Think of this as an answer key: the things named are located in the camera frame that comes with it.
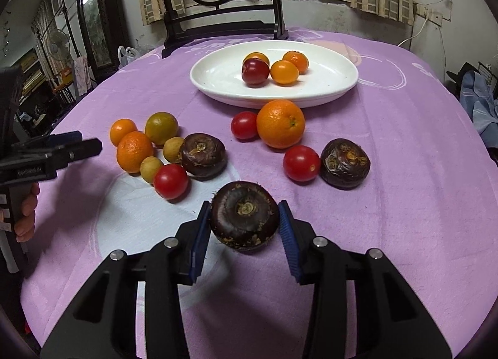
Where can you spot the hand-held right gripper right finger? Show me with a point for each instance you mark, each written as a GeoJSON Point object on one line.
{"type": "Point", "coordinates": [288, 244]}

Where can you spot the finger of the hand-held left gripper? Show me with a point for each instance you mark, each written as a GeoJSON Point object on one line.
{"type": "Point", "coordinates": [66, 137]}
{"type": "Point", "coordinates": [83, 149]}

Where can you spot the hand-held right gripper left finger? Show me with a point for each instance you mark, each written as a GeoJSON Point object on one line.
{"type": "Point", "coordinates": [200, 244]}

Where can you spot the dark brown water chestnut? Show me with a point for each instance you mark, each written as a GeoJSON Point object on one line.
{"type": "Point", "coordinates": [203, 154]}
{"type": "Point", "coordinates": [345, 163]}
{"type": "Point", "coordinates": [244, 217]}

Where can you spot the white oval plate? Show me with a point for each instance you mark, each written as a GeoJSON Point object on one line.
{"type": "Point", "coordinates": [221, 75]}

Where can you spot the person's left hand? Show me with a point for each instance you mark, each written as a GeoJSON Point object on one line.
{"type": "Point", "coordinates": [28, 207]}

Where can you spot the small orange tangerine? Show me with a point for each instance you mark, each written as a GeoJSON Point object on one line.
{"type": "Point", "coordinates": [123, 131]}
{"type": "Point", "coordinates": [297, 60]}

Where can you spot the medium orange tangerine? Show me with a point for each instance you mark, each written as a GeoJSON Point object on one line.
{"type": "Point", "coordinates": [134, 152]}

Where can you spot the pink hanging cloth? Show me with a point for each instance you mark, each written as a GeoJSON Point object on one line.
{"type": "Point", "coordinates": [81, 75]}

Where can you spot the red cherry tomato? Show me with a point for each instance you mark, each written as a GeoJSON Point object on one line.
{"type": "Point", "coordinates": [301, 163]}
{"type": "Point", "coordinates": [244, 125]}
{"type": "Point", "coordinates": [171, 181]}

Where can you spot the tan longan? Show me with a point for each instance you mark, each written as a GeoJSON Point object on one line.
{"type": "Point", "coordinates": [151, 169]}
{"type": "Point", "coordinates": [172, 149]}

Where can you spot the white electric fan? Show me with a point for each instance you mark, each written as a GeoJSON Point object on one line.
{"type": "Point", "coordinates": [57, 45]}

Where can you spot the greenish tangerine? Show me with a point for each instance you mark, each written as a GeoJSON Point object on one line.
{"type": "Point", "coordinates": [162, 128]}

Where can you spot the white plastic bag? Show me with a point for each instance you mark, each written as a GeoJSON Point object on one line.
{"type": "Point", "coordinates": [127, 56]}

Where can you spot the dark wooden cabinet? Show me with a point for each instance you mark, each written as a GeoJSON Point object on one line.
{"type": "Point", "coordinates": [93, 24]}

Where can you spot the large orange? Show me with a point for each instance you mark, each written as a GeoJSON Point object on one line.
{"type": "Point", "coordinates": [280, 123]}

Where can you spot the purple tablecloth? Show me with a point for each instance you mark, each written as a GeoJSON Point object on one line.
{"type": "Point", "coordinates": [389, 129]}

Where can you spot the small orange kumquat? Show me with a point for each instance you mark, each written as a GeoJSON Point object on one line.
{"type": "Point", "coordinates": [256, 57]}
{"type": "Point", "coordinates": [284, 72]}

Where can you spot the dark red plum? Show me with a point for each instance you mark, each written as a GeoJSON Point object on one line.
{"type": "Point", "coordinates": [255, 73]}

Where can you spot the blue cloth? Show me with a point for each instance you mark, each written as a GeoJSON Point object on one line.
{"type": "Point", "coordinates": [476, 106]}

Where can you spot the wall socket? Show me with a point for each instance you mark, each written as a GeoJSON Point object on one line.
{"type": "Point", "coordinates": [435, 17]}

